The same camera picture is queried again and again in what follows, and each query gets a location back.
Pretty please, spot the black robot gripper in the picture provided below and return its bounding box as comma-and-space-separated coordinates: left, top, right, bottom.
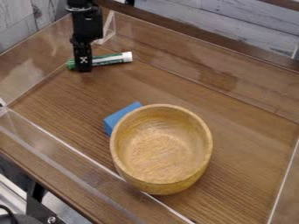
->
66, 0, 103, 73

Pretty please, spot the green and white marker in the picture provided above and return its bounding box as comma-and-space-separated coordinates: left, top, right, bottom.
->
66, 52, 134, 70

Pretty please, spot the brown wooden bowl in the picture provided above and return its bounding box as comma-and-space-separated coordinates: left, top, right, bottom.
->
110, 104, 212, 195

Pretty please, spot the blue rectangular block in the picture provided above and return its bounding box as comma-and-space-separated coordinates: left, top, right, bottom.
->
103, 101, 143, 136

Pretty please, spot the black cable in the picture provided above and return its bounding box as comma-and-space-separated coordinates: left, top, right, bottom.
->
0, 204, 22, 224

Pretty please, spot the black metal table frame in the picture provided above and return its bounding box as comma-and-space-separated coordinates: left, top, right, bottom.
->
26, 182, 67, 224

